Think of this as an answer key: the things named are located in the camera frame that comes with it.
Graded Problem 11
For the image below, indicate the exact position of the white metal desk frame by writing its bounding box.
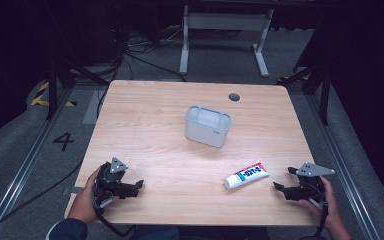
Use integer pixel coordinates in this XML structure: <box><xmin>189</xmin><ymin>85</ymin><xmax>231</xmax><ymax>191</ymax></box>
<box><xmin>178</xmin><ymin>4</ymin><xmax>275</xmax><ymax>79</ymax></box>

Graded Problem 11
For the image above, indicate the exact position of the black metal stand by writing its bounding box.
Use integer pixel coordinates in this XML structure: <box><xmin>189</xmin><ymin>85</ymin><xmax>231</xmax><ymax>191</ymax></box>
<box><xmin>276</xmin><ymin>62</ymin><xmax>332</xmax><ymax>127</ymax></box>
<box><xmin>44</xmin><ymin>55</ymin><xmax>110</xmax><ymax>121</ymax></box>

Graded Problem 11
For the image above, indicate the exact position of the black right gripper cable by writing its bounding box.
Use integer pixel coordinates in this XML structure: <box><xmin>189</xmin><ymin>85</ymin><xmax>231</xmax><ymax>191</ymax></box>
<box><xmin>299</xmin><ymin>200</ymin><xmax>330</xmax><ymax>240</ymax></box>

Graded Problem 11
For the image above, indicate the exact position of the person's left hand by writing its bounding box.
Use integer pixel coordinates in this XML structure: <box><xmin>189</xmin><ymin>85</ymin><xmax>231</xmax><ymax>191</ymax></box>
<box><xmin>67</xmin><ymin>168</ymin><xmax>120</xmax><ymax>224</ymax></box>

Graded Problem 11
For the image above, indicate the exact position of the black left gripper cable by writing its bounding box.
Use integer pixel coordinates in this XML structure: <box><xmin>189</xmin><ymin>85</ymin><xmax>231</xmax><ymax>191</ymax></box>
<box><xmin>92</xmin><ymin>199</ymin><xmax>137</xmax><ymax>239</ymax></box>

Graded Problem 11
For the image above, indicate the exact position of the person's right hand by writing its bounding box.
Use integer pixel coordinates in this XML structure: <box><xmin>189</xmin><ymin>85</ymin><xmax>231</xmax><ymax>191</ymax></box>
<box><xmin>297</xmin><ymin>176</ymin><xmax>343</xmax><ymax>232</ymax></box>

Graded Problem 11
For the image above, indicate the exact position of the metal floor rail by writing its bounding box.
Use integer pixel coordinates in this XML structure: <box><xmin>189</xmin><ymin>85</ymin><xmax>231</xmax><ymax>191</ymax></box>
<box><xmin>303</xmin><ymin>92</ymin><xmax>382</xmax><ymax>240</ymax></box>
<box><xmin>0</xmin><ymin>85</ymin><xmax>76</xmax><ymax>240</ymax></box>

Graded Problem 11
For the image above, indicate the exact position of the long black floor cable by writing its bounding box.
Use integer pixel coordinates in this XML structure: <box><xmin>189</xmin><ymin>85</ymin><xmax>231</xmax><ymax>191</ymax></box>
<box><xmin>0</xmin><ymin>159</ymin><xmax>85</xmax><ymax>240</ymax></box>

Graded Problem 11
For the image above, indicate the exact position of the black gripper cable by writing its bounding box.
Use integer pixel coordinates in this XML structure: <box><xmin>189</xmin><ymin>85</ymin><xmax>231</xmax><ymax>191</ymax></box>
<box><xmin>92</xmin><ymin>199</ymin><xmax>137</xmax><ymax>239</ymax></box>
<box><xmin>299</xmin><ymin>200</ymin><xmax>330</xmax><ymax>240</ymax></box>

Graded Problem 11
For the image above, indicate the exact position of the white toothpaste tube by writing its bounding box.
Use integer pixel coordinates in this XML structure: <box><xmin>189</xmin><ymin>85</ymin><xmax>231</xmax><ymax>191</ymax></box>
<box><xmin>223</xmin><ymin>160</ymin><xmax>271</xmax><ymax>191</ymax></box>

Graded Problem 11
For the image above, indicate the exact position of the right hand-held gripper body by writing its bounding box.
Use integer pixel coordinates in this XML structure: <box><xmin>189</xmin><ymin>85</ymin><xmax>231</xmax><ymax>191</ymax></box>
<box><xmin>284</xmin><ymin>161</ymin><xmax>336</xmax><ymax>205</ymax></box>

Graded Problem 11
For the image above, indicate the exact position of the bundle of floor cables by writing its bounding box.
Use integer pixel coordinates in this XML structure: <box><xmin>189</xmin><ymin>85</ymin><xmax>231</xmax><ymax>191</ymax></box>
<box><xmin>94</xmin><ymin>24</ymin><xmax>188</xmax><ymax>118</ymax></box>

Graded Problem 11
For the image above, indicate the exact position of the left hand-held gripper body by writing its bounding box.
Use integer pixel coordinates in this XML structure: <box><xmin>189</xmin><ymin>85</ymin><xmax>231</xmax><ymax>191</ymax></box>
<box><xmin>92</xmin><ymin>156</ymin><xmax>129</xmax><ymax>210</ymax></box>

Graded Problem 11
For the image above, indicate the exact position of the grey plastic holder box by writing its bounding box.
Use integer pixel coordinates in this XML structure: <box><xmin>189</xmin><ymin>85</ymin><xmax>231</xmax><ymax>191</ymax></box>
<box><xmin>184</xmin><ymin>104</ymin><xmax>233</xmax><ymax>149</ymax></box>

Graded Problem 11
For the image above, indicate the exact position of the yellow black floor tape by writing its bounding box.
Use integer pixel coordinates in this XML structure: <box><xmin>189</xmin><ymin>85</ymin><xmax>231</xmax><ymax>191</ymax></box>
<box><xmin>29</xmin><ymin>81</ymin><xmax>78</xmax><ymax>108</ymax></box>

